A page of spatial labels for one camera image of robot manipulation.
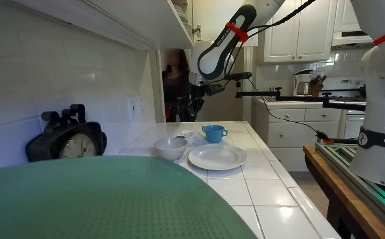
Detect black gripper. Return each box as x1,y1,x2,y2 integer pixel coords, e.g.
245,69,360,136
169,83,225,122

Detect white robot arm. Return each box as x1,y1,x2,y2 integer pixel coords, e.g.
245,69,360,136
197,0,385,185

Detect white round plate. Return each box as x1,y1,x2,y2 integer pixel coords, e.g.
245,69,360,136
189,144,248,171

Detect person in dark clothes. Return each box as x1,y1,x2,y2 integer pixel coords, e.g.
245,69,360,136
163,49,190,122

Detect white bowl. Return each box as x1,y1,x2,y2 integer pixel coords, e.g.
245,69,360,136
155,138,188,160

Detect white lower kitchen cabinets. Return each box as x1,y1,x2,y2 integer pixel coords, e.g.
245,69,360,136
253,99,364,171

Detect white kitchen cabinets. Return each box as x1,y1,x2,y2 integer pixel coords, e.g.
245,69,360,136
260,0,372,62
253,99,364,171

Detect knife block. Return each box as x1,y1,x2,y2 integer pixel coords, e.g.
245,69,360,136
309,74,327,96

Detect black alarm clock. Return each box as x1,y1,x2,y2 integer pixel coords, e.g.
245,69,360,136
26,103,107,162

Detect green round cutting board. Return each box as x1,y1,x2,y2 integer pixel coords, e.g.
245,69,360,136
0,156,257,239

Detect white upper kitchen cabinets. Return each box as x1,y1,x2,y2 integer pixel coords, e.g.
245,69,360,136
260,0,372,62

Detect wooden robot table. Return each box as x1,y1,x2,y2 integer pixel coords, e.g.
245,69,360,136
303,146,385,239

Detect blue two-handled cup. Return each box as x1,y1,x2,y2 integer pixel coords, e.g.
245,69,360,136
202,124,228,143

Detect white wall outlet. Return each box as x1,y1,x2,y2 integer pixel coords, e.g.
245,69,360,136
128,96,143,120

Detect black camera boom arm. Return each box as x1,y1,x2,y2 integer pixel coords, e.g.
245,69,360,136
236,90,367,111

